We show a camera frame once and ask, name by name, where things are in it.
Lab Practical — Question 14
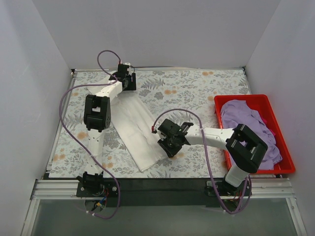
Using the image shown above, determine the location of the pink garment in bin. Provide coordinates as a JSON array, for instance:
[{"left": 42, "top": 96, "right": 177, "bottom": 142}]
[{"left": 262, "top": 118, "right": 276, "bottom": 136}]

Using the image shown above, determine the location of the red plastic bin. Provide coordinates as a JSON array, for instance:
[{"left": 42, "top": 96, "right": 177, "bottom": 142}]
[{"left": 213, "top": 94, "right": 296, "bottom": 175}]

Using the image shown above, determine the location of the white t shirt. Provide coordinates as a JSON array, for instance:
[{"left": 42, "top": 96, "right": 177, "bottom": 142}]
[{"left": 106, "top": 85, "right": 167, "bottom": 172}]

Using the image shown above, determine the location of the floral patterned table mat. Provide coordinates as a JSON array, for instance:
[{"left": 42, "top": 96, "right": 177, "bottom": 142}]
[{"left": 49, "top": 69, "right": 250, "bottom": 178}]

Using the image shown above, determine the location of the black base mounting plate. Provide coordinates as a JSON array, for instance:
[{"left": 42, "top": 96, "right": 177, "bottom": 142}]
[{"left": 76, "top": 177, "right": 250, "bottom": 210}]

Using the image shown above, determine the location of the aluminium table frame rail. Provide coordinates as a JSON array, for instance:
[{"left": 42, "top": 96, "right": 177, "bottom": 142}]
[{"left": 21, "top": 179, "right": 82, "bottom": 236}]

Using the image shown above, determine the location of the purple t shirt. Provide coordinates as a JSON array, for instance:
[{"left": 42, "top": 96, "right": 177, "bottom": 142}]
[{"left": 220, "top": 100, "right": 283, "bottom": 170}]

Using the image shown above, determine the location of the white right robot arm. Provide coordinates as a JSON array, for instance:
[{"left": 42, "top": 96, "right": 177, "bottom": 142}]
[{"left": 152, "top": 119, "right": 268, "bottom": 196}]

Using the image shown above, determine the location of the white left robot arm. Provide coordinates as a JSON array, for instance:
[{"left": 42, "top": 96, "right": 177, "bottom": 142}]
[{"left": 80, "top": 62, "right": 136, "bottom": 197}]

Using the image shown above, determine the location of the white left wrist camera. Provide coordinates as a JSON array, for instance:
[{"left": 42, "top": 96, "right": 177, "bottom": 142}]
[{"left": 123, "top": 62, "right": 131, "bottom": 75}]

